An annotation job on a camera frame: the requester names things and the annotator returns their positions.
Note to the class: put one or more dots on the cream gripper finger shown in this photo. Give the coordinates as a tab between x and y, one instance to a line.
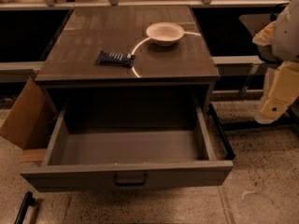
264	37
282	93

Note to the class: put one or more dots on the dark blue snack bar wrapper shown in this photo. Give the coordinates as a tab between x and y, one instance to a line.
116	59

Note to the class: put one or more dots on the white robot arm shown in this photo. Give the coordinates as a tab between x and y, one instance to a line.
283	37

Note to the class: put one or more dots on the open grey top drawer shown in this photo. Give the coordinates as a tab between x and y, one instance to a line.
80	157

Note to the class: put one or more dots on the grey cabinet with glossy top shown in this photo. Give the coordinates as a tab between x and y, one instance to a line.
161	80

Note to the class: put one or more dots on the white paper bowl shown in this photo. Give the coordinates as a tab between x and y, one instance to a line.
165	33

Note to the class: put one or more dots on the brown cardboard box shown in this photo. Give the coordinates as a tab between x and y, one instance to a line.
28	124

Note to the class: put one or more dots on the black drawer handle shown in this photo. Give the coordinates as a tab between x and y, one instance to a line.
130	181

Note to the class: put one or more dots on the black bar handle on floor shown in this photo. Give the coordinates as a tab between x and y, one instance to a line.
27	201

